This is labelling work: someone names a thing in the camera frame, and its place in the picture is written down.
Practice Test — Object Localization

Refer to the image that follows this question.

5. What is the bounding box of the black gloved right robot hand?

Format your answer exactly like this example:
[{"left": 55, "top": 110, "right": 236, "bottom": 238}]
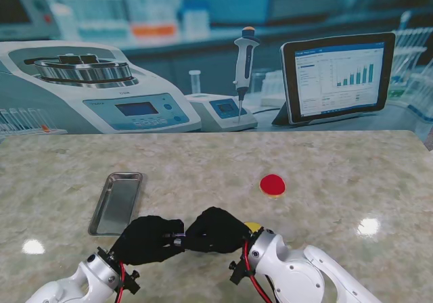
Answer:
[{"left": 184, "top": 206, "right": 253, "bottom": 255}]

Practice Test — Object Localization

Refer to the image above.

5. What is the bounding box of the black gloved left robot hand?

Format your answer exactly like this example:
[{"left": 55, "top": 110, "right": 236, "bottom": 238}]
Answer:
[{"left": 108, "top": 215, "right": 186, "bottom": 266}]

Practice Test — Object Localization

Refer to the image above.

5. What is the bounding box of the yellow-topped clear culture dish lid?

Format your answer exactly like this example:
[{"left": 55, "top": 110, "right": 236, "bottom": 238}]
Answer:
[{"left": 243, "top": 221, "right": 265, "bottom": 235}]

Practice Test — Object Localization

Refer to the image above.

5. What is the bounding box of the red round filter paper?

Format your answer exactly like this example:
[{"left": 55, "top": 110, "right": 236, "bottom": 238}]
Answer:
[{"left": 259, "top": 174, "right": 286, "bottom": 195}]

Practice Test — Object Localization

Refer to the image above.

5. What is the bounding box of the yellow-bottomed clear culture dish base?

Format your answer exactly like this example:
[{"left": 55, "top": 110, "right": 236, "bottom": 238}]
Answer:
[{"left": 260, "top": 181, "right": 288, "bottom": 200}]

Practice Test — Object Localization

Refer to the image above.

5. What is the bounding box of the rectangular stainless steel tray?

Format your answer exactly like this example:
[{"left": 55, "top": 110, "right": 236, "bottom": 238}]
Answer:
[{"left": 87, "top": 171, "right": 143, "bottom": 237}]

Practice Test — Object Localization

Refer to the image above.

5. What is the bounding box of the printed laboratory scene backdrop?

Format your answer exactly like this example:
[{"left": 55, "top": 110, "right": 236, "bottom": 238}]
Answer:
[{"left": 0, "top": 0, "right": 433, "bottom": 135}]

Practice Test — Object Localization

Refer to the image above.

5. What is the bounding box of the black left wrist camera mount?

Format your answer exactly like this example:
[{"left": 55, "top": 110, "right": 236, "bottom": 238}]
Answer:
[{"left": 122, "top": 269, "right": 141, "bottom": 296}]

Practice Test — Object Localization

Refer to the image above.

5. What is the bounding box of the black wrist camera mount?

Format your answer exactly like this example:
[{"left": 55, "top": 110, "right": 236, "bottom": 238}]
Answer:
[
  {"left": 122, "top": 269, "right": 141, "bottom": 296},
  {"left": 228, "top": 261, "right": 248, "bottom": 285}
]

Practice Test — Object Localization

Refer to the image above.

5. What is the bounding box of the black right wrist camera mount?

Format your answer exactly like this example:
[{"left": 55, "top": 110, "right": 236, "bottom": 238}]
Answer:
[{"left": 228, "top": 261, "right": 248, "bottom": 285}]

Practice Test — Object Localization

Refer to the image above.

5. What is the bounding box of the red right wrist cable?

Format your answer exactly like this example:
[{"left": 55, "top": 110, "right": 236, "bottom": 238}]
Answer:
[{"left": 243, "top": 240, "right": 273, "bottom": 303}]

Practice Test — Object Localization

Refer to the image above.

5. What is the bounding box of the red wrist cable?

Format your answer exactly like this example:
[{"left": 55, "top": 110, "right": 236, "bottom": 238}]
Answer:
[
  {"left": 114, "top": 260, "right": 127, "bottom": 303},
  {"left": 243, "top": 240, "right": 273, "bottom": 303}
]

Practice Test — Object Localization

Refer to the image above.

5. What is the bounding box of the red left wrist cable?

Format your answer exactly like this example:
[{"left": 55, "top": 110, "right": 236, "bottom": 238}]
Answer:
[{"left": 114, "top": 260, "right": 127, "bottom": 303}]

